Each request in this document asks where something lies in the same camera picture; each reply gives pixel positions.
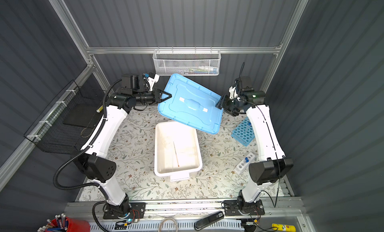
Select red pen cup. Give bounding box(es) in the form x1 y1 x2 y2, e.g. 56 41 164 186
37 214 91 232

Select coiled beige cable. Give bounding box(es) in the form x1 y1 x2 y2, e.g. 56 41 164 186
158 216 179 232

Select white small tube rack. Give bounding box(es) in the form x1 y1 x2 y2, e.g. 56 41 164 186
234 152 256 175

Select black wire wall basket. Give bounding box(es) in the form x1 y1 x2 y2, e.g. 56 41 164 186
24 77 105 154

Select blue plastic bin lid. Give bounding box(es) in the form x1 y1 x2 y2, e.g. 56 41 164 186
158 74 223 134

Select yellow bottle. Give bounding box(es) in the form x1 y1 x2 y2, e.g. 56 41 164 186
272 224 297 232

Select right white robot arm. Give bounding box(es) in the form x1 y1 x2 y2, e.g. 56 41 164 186
216 76 293 216

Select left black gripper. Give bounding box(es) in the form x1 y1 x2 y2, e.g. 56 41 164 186
132 88 171 106

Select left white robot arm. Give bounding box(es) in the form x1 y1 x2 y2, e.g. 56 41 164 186
53 73 172 218

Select white plastic storage bin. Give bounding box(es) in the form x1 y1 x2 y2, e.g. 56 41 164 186
154 121 203 182

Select black handheld device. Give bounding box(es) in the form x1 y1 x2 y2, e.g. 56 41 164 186
194 211 225 231

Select long glass stirring rod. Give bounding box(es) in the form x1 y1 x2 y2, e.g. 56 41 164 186
173 141 180 167

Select white wire wall basket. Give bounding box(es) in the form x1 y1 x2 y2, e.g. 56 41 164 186
153 51 222 76

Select blue test tube rack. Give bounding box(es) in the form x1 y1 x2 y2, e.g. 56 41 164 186
231 117 255 146

